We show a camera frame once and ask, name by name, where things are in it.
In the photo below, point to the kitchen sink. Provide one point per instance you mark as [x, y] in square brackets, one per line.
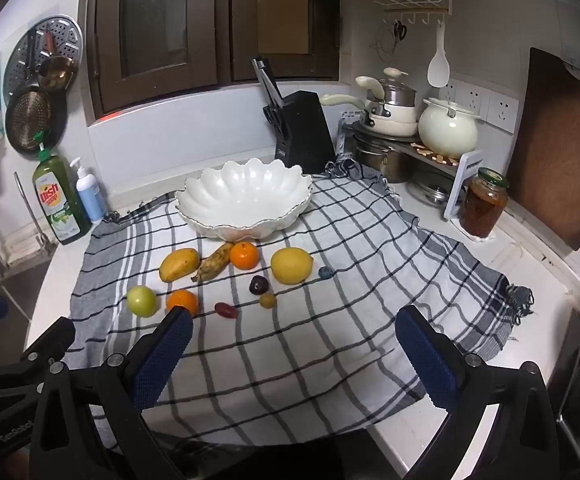
[5, 305]

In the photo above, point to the glass jar with amber contents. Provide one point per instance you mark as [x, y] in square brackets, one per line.
[482, 207]

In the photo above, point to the small copper hanging pot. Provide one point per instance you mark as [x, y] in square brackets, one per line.
[56, 74]

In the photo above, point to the blueberry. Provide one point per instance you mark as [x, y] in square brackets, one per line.
[325, 273]

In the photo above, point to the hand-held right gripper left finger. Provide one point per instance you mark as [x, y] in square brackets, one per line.
[165, 355]

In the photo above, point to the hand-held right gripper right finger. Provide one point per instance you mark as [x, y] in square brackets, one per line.
[429, 360]

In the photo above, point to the yellow lemon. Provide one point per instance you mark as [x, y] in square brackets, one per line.
[291, 266]

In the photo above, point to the black knife block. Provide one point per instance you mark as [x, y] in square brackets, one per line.
[305, 130]

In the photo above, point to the steel pot lid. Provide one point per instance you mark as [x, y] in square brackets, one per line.
[434, 191]

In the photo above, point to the dark hanging frying pan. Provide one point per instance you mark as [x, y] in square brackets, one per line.
[32, 117]

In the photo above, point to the small red oblong fruit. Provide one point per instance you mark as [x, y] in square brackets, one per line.
[226, 310]

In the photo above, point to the small hanging scissors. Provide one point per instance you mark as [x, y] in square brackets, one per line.
[400, 31]

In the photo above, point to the spotted yellow banana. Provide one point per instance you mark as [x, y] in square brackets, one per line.
[215, 262]

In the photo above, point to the metal tap pipe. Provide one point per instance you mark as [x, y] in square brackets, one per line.
[32, 215]

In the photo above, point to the green tomato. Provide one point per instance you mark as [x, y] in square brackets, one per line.
[141, 301]

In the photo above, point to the wooden bead trivet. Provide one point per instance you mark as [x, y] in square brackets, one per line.
[432, 155]

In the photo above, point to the green dish soap bottle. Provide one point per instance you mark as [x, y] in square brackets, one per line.
[60, 200]

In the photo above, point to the large steel pot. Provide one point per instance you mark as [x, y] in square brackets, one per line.
[382, 160]

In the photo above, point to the small orange tangerine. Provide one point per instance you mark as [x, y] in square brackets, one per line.
[181, 300]

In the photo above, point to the white wall sockets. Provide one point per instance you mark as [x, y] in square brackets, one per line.
[499, 110]

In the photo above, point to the small olive-green round fruit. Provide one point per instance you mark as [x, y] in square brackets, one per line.
[268, 300]

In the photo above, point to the white scalloped ceramic bowl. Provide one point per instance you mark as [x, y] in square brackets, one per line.
[240, 195]

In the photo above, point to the brown wooden cutting board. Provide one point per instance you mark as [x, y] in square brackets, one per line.
[559, 150]

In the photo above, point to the white rice paddle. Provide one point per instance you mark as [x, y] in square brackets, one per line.
[438, 67]

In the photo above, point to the dark wooden window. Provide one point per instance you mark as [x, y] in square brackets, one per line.
[210, 25]

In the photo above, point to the yellow mango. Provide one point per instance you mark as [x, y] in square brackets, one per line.
[179, 265]

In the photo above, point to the grey checked cloth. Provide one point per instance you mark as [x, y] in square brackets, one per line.
[295, 360]

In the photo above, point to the white and blue pump bottle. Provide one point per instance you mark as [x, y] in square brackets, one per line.
[90, 197]

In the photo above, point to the large orange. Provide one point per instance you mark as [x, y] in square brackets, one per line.
[244, 255]

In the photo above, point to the white pot rack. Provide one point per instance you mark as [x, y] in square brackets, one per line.
[464, 185]

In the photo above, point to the round perforated steamer tray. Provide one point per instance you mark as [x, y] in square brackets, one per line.
[22, 55]

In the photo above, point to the cream ceramic pot with lid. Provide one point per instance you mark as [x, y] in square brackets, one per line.
[447, 132]

